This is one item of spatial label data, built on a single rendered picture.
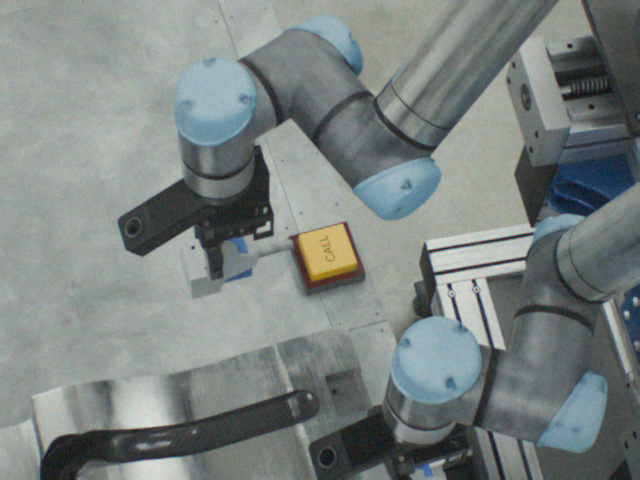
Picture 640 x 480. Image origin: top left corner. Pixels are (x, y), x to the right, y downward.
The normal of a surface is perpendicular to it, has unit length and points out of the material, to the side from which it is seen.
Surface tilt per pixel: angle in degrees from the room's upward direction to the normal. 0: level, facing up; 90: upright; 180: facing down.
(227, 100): 1
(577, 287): 82
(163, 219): 32
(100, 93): 0
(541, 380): 4
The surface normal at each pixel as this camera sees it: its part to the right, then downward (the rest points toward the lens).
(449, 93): 0.01, 0.59
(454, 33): -0.62, 0.07
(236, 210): 0.04, -0.44
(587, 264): -0.81, 0.35
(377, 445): -0.46, -0.22
